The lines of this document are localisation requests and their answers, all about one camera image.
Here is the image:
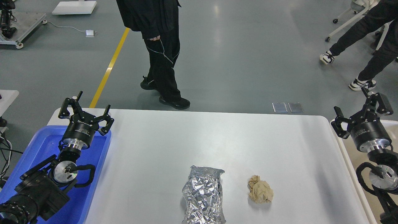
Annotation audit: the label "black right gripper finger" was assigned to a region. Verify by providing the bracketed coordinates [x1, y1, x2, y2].
[361, 88, 394, 118]
[331, 106, 355, 139]

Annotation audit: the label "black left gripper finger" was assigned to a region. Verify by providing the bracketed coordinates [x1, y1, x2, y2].
[93, 105, 114, 136]
[58, 91, 83, 119]

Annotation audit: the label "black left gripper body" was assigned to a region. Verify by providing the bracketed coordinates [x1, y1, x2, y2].
[62, 113, 99, 149]

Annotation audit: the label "grey wheeled platform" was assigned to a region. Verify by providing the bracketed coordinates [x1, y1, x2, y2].
[0, 12, 47, 49]

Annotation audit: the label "left metal floor plate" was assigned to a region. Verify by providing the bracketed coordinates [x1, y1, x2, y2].
[272, 102, 288, 113]

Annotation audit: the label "white floor socket box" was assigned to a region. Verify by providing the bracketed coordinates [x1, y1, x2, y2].
[85, 30, 95, 37]

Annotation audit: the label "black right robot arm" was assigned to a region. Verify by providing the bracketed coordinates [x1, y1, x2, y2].
[331, 87, 398, 224]

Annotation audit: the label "beige plastic bin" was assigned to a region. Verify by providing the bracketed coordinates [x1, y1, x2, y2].
[332, 120, 398, 224]

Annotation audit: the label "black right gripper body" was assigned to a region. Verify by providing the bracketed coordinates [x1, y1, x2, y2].
[350, 119, 392, 153]

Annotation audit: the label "black cables at left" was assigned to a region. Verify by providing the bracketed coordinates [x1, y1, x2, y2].
[0, 117, 24, 187]

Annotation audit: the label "white floor cable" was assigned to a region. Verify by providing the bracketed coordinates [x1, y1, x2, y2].
[47, 21, 87, 33]

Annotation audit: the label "metal floor plate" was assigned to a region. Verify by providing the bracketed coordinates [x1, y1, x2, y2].
[272, 102, 288, 113]
[288, 102, 304, 113]

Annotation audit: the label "white flat board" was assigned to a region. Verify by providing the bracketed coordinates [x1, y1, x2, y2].
[52, 0, 97, 15]

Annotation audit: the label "silver foil bag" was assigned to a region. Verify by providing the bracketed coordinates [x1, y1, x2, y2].
[182, 166, 226, 224]

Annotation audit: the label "crumpled brown paper ball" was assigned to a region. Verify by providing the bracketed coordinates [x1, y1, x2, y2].
[248, 175, 274, 204]

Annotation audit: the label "person in black clothes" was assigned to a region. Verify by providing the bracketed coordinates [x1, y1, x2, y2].
[116, 0, 190, 110]

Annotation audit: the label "right metal floor plate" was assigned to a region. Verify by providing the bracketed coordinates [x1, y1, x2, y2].
[288, 102, 304, 113]

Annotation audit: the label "person with white sneakers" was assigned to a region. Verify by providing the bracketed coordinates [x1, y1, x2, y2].
[320, 0, 398, 91]

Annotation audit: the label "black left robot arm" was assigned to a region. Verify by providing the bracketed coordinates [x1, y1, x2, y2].
[1, 91, 114, 224]

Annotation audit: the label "white side table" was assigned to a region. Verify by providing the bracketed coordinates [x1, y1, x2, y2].
[0, 90, 19, 116]

